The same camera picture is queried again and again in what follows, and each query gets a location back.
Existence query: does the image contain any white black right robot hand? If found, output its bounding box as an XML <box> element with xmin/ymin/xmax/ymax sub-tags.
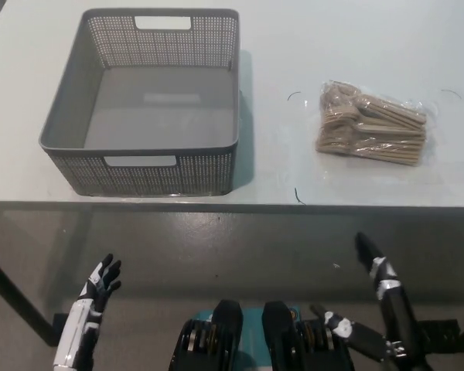
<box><xmin>310</xmin><ymin>231</ymin><xmax>425</xmax><ymax>359</ymax></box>

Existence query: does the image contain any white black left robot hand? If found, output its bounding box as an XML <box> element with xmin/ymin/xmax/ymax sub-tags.
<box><xmin>53</xmin><ymin>253</ymin><xmax>123</xmax><ymax>368</ymax></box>

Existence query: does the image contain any clear bag of wooden cutlery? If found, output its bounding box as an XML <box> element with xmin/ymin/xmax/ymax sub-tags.
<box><xmin>313</xmin><ymin>80</ymin><xmax>429</xmax><ymax>168</ymax></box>

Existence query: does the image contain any black table foot plate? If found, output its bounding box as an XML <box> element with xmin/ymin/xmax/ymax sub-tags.
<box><xmin>52</xmin><ymin>312</ymin><xmax>70</xmax><ymax>345</ymax></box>
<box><xmin>408</xmin><ymin>318</ymin><xmax>460</xmax><ymax>351</ymax></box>

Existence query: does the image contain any black table leg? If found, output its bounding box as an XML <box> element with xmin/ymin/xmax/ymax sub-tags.
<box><xmin>0</xmin><ymin>250</ymin><xmax>59</xmax><ymax>345</ymax></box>

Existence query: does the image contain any black teal robot body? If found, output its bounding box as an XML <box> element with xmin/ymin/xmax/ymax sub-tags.
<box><xmin>165</xmin><ymin>299</ymin><xmax>355</xmax><ymax>371</ymax></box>

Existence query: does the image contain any grey perforated plastic basket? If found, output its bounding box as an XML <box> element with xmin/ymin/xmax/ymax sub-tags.
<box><xmin>38</xmin><ymin>8</ymin><xmax>241</xmax><ymax>197</ymax></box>

